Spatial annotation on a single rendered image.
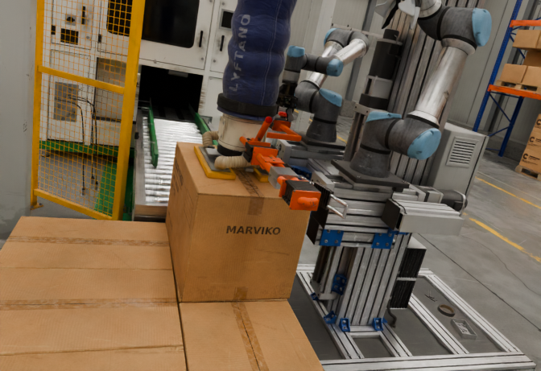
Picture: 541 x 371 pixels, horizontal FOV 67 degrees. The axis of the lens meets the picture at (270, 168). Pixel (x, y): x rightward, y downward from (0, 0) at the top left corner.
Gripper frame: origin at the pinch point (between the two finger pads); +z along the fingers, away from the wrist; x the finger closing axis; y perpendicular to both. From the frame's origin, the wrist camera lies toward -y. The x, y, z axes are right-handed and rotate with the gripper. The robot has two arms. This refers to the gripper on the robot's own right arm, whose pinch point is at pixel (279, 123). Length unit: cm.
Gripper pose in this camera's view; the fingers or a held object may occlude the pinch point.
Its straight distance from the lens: 192.3
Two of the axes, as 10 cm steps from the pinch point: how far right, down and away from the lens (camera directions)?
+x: 9.3, 0.9, 3.6
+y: 3.2, 3.2, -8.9
